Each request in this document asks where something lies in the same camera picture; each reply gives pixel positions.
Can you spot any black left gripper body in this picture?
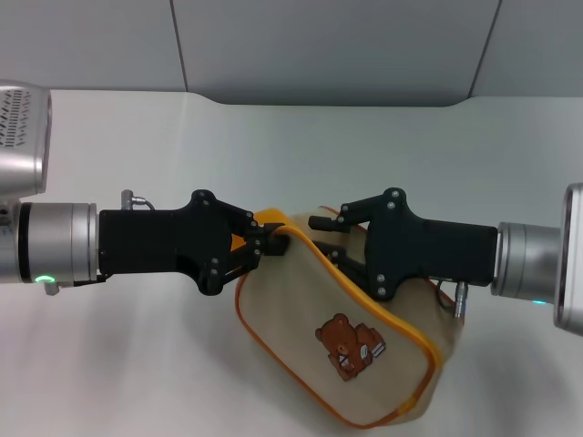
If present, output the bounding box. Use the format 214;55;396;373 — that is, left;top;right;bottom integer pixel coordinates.
97;188;256;297

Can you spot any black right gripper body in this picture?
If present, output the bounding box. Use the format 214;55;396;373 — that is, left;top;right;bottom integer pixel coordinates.
338;186;499;301

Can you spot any beige bear food bag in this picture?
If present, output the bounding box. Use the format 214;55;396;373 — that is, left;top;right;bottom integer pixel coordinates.
230;207;465;430

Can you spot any silver left gripper cable plug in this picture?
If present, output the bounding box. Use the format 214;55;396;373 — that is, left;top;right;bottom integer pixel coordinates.
119;188;157;213

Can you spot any silver gripper cable plug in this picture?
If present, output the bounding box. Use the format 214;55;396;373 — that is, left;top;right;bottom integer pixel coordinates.
119;188;157;213
452;280;471;320

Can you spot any silver right gripper cable plug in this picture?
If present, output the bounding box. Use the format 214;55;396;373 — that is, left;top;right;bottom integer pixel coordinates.
452;280;471;320

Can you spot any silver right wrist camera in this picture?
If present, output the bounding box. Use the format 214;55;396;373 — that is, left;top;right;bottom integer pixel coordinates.
552;181;583;330

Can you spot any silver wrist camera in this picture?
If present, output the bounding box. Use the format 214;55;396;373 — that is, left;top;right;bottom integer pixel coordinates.
0;80;53;202
552;181;583;330

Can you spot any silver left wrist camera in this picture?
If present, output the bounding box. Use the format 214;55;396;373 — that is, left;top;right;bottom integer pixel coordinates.
0;80;53;202

